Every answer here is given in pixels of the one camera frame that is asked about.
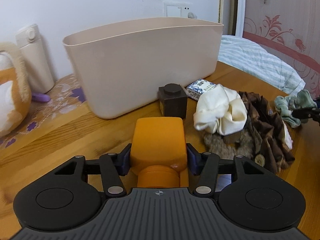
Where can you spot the orange white hamster plush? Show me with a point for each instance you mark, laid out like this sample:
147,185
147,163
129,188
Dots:
15,89

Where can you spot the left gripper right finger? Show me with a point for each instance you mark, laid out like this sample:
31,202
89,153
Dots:
204,169

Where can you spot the dark brown patterned scrunchie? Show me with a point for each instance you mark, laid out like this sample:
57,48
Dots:
266,128

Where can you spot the striped light blue blanket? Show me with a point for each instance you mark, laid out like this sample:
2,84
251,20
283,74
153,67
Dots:
253,59

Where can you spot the green scrunchie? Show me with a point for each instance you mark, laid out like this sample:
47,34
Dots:
286,105

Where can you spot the purple pen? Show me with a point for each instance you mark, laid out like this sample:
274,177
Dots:
39,97

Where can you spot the white fluffy bear keychain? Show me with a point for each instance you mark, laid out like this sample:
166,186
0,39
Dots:
287,138

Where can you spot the dark brown square bottle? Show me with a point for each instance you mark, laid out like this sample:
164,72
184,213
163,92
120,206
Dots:
173,101

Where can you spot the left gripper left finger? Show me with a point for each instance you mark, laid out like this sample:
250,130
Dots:
112,166

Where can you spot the cream thermos bottle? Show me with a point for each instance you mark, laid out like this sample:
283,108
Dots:
29,41

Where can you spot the brown fuzzy plush scrunchie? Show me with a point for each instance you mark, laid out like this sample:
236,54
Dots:
226,147

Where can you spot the orange plastic box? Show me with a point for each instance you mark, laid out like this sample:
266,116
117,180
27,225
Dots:
158,154

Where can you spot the white wall switch socket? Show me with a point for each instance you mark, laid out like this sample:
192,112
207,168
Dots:
179,9

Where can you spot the floral purple table mat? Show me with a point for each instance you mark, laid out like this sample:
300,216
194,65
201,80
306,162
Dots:
67,101

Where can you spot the cream white scrunchie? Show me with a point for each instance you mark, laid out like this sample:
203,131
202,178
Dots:
220,110

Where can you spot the beige plastic storage bin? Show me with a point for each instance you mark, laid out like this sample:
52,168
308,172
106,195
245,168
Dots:
120,66

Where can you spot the small blue tissue pack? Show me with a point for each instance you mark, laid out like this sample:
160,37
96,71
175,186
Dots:
198,87

